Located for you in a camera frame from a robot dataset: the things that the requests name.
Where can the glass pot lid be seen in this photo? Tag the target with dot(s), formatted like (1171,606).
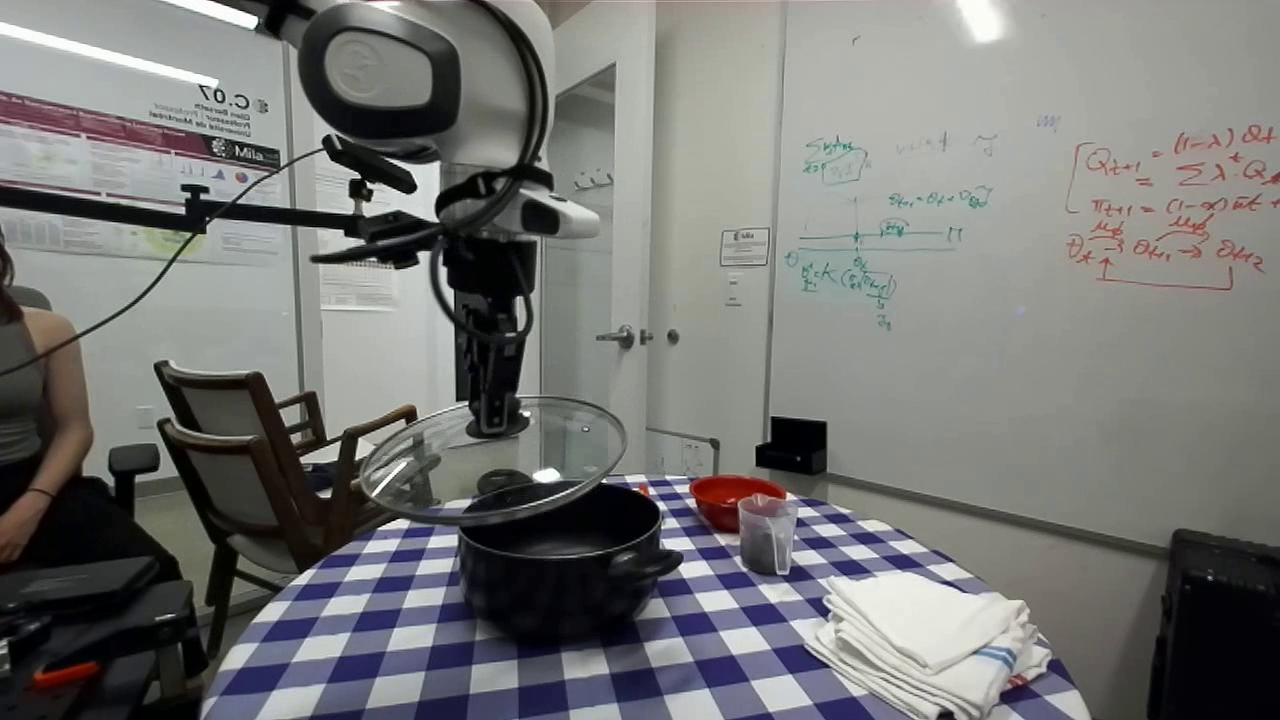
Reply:
(445,471)

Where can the folded white towels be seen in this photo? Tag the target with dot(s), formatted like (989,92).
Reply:
(930,650)

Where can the black office chair armrest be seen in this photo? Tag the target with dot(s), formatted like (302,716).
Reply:
(128,462)

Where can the black cooking pot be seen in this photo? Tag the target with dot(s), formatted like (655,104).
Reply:
(574,575)

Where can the wooden chair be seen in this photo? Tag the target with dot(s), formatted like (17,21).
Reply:
(266,520)
(240,404)

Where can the clear plastic cup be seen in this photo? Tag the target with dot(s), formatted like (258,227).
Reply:
(766,534)

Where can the white door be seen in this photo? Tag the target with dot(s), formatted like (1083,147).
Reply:
(603,158)

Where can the black panel at right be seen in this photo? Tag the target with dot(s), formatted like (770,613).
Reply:
(1219,647)

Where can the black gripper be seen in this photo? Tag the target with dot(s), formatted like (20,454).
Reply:
(493,316)

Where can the wall poster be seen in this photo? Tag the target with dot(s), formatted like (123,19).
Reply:
(80,150)

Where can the black equipment case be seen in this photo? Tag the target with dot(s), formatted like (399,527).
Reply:
(98,640)

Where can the small door sign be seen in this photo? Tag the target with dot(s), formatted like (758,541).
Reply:
(747,247)

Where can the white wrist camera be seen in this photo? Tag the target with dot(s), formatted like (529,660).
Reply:
(559,217)

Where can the blue checkered tablecloth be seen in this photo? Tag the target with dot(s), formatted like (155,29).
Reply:
(382,632)

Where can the black box on ledge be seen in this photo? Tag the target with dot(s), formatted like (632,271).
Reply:
(794,445)

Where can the seated person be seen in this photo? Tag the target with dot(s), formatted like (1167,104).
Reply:
(51,506)

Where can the front wooden chair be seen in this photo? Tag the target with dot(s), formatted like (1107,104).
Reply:
(266,520)

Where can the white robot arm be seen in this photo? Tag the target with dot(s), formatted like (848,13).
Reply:
(461,85)

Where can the silver door handle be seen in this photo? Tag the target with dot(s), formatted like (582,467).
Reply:
(620,338)

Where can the rear wooden chair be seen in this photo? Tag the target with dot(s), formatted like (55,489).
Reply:
(240,404)

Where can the red bowl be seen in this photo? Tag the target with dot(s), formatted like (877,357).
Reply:
(722,495)

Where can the black camera boom pole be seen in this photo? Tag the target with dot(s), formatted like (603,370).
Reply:
(196,215)

